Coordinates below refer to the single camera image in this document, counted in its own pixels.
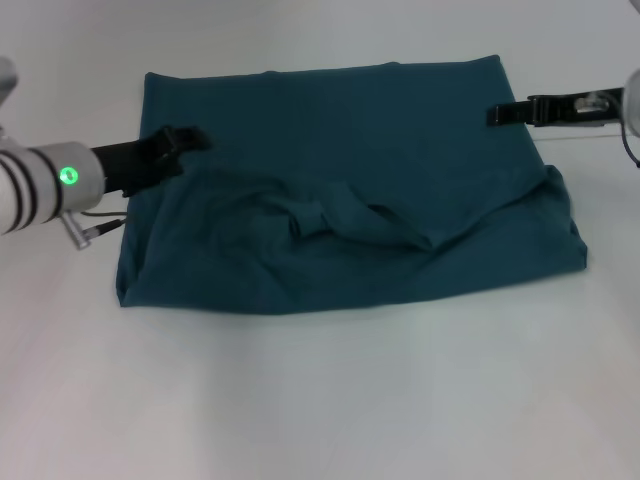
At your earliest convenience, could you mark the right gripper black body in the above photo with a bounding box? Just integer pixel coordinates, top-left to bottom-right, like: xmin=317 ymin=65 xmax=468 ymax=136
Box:
xmin=530 ymin=87 xmax=627 ymax=129

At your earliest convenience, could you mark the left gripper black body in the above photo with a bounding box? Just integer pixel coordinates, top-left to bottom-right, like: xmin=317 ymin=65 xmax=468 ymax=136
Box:
xmin=89 ymin=130 xmax=174 ymax=199

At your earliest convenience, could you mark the teal t-shirt with FREE print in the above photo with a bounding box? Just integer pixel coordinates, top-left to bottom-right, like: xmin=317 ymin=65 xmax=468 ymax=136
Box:
xmin=114 ymin=53 xmax=589 ymax=319

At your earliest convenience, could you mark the left gripper cable with plug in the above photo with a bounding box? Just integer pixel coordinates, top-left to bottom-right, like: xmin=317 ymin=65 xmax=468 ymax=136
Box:
xmin=59 ymin=209 xmax=127 ymax=250

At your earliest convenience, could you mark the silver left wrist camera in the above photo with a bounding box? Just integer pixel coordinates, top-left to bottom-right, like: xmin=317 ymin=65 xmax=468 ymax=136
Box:
xmin=0 ymin=56 xmax=20 ymax=107

